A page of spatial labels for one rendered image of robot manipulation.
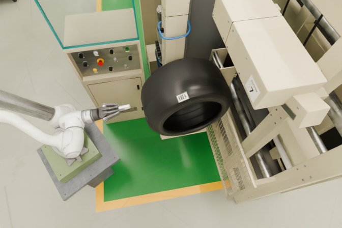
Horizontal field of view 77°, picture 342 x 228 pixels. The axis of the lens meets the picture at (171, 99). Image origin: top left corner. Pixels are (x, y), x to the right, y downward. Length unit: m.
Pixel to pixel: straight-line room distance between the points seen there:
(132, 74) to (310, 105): 1.42
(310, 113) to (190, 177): 1.76
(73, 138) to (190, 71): 0.77
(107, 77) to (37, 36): 2.25
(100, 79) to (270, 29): 1.41
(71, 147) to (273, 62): 1.11
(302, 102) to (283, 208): 1.88
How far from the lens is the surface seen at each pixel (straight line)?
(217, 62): 1.71
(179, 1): 1.21
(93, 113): 1.40
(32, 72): 3.58
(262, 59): 0.94
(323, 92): 1.10
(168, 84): 1.20
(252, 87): 0.94
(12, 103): 1.64
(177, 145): 2.57
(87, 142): 1.89
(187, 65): 1.25
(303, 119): 0.96
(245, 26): 1.05
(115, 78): 1.97
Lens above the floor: 2.43
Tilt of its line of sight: 60 degrees down
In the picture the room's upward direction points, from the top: 3 degrees clockwise
